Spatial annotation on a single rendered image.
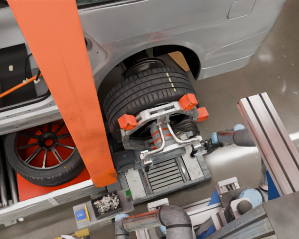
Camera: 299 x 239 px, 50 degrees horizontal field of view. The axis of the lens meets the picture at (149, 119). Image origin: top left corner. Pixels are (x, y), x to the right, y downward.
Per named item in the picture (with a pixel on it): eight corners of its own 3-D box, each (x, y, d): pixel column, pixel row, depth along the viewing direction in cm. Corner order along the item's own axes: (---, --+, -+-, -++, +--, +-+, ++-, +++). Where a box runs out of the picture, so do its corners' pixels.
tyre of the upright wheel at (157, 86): (99, 124, 255) (174, 108, 276) (107, 151, 245) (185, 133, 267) (106, 74, 199) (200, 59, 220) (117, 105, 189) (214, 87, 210)
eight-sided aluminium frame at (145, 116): (188, 129, 256) (200, 93, 207) (191, 136, 253) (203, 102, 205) (122, 149, 247) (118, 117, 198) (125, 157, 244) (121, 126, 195)
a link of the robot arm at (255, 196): (232, 196, 199) (238, 190, 187) (252, 190, 201) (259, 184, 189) (239, 215, 194) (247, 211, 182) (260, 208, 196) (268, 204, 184)
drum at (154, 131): (166, 125, 235) (167, 116, 222) (176, 151, 226) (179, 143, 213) (148, 130, 232) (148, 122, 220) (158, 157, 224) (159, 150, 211)
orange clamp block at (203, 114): (191, 114, 235) (203, 110, 237) (196, 123, 232) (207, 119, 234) (193, 109, 229) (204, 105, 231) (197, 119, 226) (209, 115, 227)
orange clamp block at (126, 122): (134, 115, 205) (124, 113, 199) (138, 125, 202) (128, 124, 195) (127, 120, 209) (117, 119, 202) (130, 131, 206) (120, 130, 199)
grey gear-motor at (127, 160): (124, 132, 308) (122, 115, 276) (137, 172, 290) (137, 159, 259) (106, 137, 305) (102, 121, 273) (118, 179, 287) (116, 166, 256)
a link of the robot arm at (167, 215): (177, 197, 141) (108, 215, 172) (180, 223, 136) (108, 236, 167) (194, 199, 148) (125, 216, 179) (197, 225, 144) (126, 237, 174)
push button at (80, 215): (84, 209, 238) (84, 208, 236) (87, 218, 235) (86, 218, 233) (75, 212, 237) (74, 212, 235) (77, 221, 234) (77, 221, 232)
